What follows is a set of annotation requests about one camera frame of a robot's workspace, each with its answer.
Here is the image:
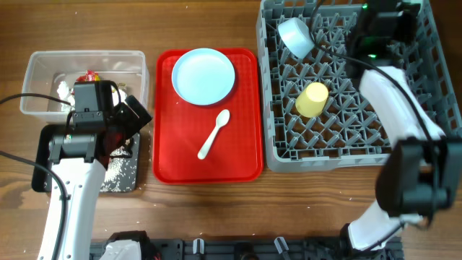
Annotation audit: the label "white rice grains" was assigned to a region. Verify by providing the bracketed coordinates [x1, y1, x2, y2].
[100, 143, 139, 193]

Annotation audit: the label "red candy wrapper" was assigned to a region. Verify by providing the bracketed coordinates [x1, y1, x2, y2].
[76, 70, 101, 82]

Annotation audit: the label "light blue small bowl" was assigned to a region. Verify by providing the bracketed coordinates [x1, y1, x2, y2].
[277, 17, 315, 59]

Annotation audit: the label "light blue large plate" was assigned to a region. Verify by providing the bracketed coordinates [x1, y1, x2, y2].
[171, 48, 236, 106]

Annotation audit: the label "yellow plastic cup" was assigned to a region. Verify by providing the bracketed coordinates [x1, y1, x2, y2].
[295, 82, 329, 118]

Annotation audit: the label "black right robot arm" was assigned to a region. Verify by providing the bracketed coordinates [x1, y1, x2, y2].
[344, 1, 461, 254]

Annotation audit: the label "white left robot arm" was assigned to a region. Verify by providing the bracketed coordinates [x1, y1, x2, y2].
[34, 95, 152, 259]

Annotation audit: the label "black waste tray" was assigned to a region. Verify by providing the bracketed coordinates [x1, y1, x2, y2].
[31, 124, 141, 192]

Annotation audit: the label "clear plastic waste bin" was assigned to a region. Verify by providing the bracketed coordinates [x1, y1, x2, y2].
[22, 51, 149, 108]

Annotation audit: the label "grey dishwasher rack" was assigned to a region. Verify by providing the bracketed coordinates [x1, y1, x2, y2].
[256, 1, 461, 173]

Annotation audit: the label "crumpled white tissue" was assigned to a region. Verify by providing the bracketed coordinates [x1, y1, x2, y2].
[57, 81, 75, 107]
[112, 88, 127, 107]

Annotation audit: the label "red serving tray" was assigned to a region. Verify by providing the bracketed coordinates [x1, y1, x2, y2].
[152, 48, 263, 184]

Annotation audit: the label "white plastic spoon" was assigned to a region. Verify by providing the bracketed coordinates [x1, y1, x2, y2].
[197, 109, 230, 160]

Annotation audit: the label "black mounting rail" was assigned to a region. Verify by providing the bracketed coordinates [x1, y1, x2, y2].
[88, 236, 404, 260]

